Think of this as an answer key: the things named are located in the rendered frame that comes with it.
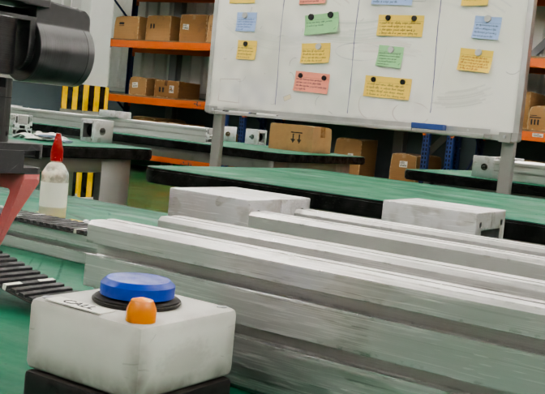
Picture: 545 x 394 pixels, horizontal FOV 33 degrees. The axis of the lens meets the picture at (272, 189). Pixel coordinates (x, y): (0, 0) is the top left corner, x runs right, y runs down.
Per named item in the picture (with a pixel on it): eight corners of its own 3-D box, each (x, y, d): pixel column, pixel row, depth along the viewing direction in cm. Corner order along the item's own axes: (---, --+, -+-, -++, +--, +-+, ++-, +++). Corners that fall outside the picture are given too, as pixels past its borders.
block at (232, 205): (142, 293, 82) (152, 187, 81) (225, 280, 92) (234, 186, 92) (222, 312, 77) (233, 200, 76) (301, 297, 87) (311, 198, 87)
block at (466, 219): (362, 294, 92) (372, 200, 91) (408, 283, 102) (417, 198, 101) (457, 313, 87) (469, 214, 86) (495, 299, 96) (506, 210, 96)
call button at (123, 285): (82, 310, 49) (85, 273, 49) (133, 301, 52) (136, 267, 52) (138, 325, 47) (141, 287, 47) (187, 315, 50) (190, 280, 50)
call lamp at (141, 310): (118, 319, 45) (121, 295, 45) (139, 315, 46) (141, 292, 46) (141, 325, 44) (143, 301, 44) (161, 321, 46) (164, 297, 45)
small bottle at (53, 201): (64, 220, 125) (71, 134, 124) (36, 219, 125) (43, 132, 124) (66, 217, 129) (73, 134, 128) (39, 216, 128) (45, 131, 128)
